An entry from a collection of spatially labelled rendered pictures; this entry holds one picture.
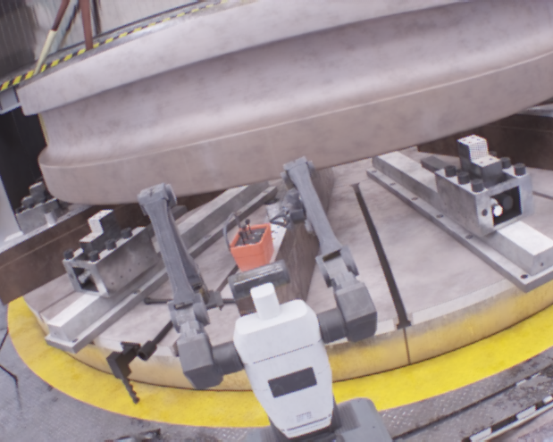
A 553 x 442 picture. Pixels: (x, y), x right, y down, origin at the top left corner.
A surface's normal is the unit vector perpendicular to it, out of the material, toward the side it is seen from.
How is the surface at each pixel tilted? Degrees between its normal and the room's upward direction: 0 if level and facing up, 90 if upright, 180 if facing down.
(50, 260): 90
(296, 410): 90
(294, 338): 90
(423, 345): 90
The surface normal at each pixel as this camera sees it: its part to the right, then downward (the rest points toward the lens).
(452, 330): 0.05, 0.35
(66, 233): 0.54, 0.16
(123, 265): 0.80, -0.01
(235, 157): -0.25, 0.42
